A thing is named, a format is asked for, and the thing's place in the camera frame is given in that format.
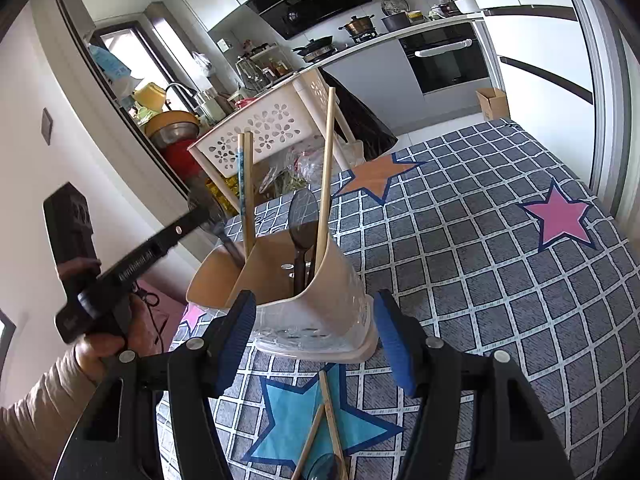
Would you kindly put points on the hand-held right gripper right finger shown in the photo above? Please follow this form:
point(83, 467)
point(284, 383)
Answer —
point(395, 345)

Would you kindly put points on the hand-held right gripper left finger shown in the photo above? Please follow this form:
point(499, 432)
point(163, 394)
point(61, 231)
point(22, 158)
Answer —
point(235, 340)

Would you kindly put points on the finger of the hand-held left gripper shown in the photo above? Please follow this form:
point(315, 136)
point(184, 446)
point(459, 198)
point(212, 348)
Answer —
point(185, 227)

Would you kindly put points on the beige plastic utensil holder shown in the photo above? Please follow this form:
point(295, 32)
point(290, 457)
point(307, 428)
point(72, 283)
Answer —
point(330, 300)

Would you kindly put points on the plain bamboo chopstick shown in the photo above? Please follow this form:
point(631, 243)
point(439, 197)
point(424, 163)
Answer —
point(307, 445)
point(327, 160)

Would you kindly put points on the person's left forearm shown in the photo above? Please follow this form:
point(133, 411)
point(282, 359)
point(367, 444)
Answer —
point(35, 425)

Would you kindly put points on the person's left hand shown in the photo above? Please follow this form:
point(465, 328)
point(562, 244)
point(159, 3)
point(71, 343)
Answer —
point(100, 357)

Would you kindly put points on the yellow oil bottle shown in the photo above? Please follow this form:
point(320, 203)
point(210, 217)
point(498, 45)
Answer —
point(231, 200)

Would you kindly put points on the red bucket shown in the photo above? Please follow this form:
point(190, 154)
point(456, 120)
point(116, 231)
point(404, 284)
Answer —
point(182, 160)

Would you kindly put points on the pink plastic stool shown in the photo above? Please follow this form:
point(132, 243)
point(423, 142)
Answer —
point(165, 312)

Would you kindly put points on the grey checked star tablecloth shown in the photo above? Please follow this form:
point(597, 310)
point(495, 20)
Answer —
point(475, 285)

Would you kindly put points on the orange basin with metal bowl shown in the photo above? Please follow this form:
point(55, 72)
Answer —
point(172, 127)

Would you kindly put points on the white flower-cutout basket cart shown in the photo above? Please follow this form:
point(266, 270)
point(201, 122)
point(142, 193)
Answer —
point(260, 130)

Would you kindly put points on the yellow container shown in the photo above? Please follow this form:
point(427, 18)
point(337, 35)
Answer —
point(150, 96)

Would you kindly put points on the metal kitchen faucet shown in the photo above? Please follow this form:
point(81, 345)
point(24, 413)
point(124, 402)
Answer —
point(180, 87)

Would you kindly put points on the hanging clear plastic bag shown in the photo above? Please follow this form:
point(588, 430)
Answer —
point(202, 65)

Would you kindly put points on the blue paper sheet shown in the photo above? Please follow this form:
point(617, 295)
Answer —
point(112, 65)

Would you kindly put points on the black frying pan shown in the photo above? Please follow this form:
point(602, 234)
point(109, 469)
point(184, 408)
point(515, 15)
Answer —
point(315, 44)

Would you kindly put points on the grey kitchen counter cabinet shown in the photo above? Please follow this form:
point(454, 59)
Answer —
point(380, 85)

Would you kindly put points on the cardboard box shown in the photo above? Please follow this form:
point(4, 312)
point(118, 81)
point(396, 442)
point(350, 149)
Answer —
point(492, 106)

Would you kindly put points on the black range hood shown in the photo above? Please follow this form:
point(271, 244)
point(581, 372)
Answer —
point(310, 0)

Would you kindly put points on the copper cooking pot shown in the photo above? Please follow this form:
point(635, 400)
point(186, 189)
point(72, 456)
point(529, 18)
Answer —
point(357, 26)

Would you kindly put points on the black built-in oven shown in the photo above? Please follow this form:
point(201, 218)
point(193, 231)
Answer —
point(450, 67)

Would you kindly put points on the dark cooking pot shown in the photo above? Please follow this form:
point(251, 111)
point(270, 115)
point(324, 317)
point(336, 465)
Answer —
point(397, 22)

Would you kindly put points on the white refrigerator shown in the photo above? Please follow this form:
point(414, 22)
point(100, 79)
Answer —
point(540, 35)

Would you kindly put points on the grey wall switch panel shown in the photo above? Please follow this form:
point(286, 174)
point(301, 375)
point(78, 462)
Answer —
point(46, 126)

